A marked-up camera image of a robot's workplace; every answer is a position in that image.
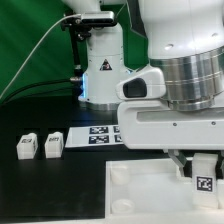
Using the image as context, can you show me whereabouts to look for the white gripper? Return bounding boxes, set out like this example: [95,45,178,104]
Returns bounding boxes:
[117,101,224,177]

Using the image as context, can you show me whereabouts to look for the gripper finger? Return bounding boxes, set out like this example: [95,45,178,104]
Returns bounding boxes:
[217,150,224,179]

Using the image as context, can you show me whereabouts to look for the white square tabletop tray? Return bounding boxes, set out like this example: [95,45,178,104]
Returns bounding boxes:
[105,159,224,224]

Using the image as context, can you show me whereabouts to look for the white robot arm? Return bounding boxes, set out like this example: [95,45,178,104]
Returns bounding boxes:
[116,0,224,179]

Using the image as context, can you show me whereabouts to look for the white sheet with markers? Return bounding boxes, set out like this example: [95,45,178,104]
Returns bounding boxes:
[65,125,122,148]

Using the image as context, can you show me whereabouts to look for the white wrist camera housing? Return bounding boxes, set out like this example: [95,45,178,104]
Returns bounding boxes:
[116,65,166,101]

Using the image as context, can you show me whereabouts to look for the black cable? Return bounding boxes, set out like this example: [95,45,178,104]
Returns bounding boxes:
[1,78,83,105]

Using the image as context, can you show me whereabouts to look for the grey camera on stand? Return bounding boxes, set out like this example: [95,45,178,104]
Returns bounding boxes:
[81,11,115,24]

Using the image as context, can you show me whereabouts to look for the black camera stand pole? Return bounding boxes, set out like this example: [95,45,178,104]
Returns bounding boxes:
[60,11,91,85]

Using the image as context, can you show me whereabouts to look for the white cable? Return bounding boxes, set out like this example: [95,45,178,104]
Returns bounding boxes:
[0,13,82,101]

